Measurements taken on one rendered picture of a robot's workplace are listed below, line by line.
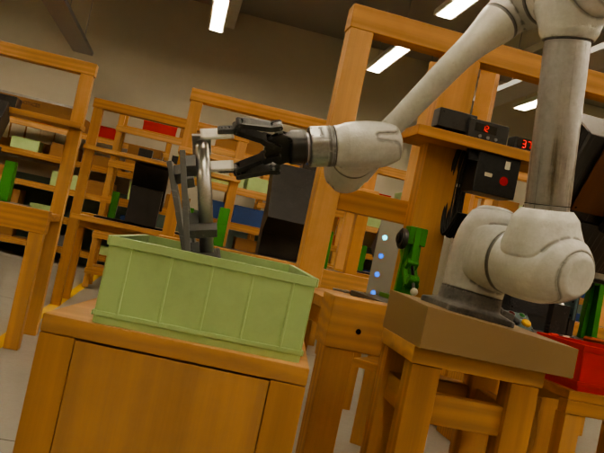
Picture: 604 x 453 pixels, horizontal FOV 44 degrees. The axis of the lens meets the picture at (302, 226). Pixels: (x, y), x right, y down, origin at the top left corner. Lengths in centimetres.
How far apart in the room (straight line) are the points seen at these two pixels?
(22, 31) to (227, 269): 1162
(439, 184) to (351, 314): 88
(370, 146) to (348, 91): 121
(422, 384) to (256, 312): 48
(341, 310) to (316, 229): 65
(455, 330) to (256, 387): 50
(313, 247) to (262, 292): 129
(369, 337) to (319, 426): 29
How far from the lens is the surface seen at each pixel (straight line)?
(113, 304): 148
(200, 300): 147
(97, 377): 150
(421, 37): 293
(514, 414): 184
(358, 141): 160
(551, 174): 172
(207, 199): 154
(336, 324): 216
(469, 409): 182
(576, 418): 210
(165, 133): 938
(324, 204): 275
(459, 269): 186
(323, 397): 219
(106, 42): 1275
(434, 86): 179
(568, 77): 174
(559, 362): 182
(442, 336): 171
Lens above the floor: 101
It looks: 2 degrees up
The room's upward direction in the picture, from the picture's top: 12 degrees clockwise
